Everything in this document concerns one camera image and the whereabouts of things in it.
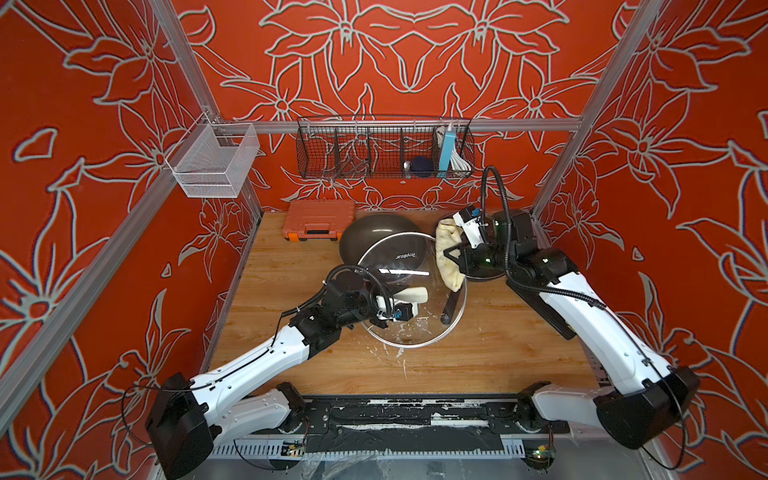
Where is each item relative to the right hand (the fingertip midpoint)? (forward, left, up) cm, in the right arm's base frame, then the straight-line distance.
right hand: (441, 250), depth 72 cm
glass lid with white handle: (-8, +2, -29) cm, 30 cm away
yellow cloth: (+2, -1, +5) cm, 5 cm away
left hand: (-7, +9, -5) cm, 12 cm away
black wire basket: (+45, +17, +1) cm, 48 cm away
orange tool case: (+32, +40, -22) cm, 56 cm away
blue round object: (+35, +2, 0) cm, 35 cm away
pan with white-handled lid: (+2, +12, -1) cm, 12 cm away
